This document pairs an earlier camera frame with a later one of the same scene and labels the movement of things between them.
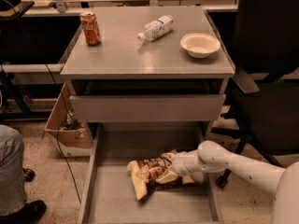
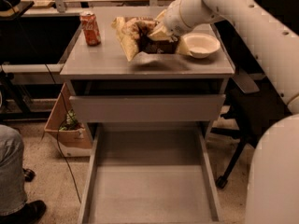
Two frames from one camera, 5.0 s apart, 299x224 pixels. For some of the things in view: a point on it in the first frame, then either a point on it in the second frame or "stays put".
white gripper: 179,165 → 171,20
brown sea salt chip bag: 143,175 → 134,36
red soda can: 91,28 stays put
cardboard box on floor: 70,139 stays put
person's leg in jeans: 12,176 stays put
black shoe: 30,213 stays put
